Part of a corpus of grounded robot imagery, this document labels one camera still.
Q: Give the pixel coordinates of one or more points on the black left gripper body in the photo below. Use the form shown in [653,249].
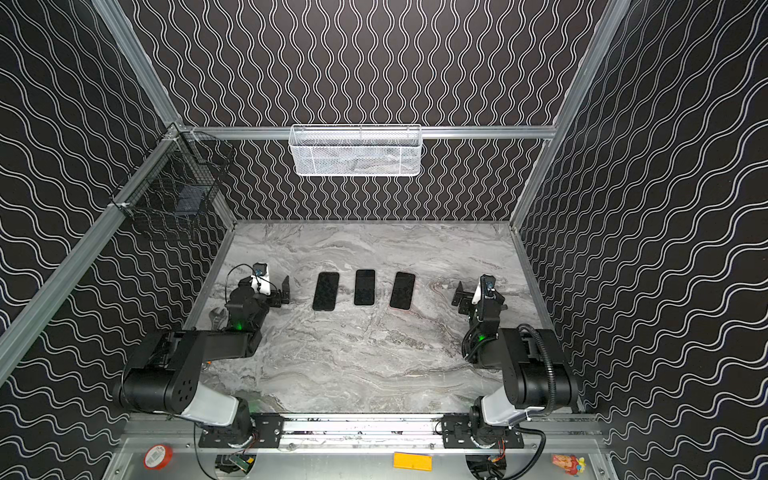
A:
[274,294]

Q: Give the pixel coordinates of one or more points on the light blue phone case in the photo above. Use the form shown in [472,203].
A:
[365,287]

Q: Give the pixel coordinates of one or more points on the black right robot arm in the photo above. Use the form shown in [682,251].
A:
[536,378]

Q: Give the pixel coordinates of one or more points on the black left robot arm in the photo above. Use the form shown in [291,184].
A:
[163,374]

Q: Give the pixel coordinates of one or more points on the yellow block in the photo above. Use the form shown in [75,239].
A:
[411,461]

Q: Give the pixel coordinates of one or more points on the small colourful toy figure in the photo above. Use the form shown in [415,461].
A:
[569,464]

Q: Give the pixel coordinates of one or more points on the red tape roll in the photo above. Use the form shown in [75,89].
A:
[157,457]

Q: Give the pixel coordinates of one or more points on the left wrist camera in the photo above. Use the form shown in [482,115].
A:
[260,281]

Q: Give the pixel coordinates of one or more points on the white wire mesh basket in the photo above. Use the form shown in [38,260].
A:
[357,156]

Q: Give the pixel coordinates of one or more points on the black wire mesh basket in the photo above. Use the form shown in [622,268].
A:
[180,190]

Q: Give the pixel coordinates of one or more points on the horizontal aluminium back rail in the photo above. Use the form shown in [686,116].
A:
[546,132]

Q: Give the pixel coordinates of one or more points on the aluminium corner frame post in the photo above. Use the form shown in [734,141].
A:
[129,45]

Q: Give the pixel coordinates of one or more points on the left aluminium side rail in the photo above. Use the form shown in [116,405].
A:
[33,319]

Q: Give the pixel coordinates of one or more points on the right aluminium corner post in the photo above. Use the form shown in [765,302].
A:
[612,17]

